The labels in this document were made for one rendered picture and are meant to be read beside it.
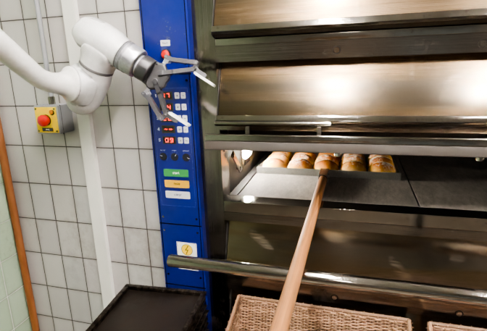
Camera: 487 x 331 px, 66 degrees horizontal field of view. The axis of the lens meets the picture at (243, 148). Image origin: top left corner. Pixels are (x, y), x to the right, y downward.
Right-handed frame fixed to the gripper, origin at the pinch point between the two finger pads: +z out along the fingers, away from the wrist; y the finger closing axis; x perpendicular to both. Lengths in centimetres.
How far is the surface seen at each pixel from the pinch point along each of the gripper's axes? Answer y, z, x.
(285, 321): 21, 40, 47
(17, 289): 107, -28, -38
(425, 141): -23, 54, 16
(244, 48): -21.1, 1.8, -4.8
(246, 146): 2.5, 18.1, 5.9
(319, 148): -8.0, 34.3, 10.4
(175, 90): 1.1, -10.0, -8.9
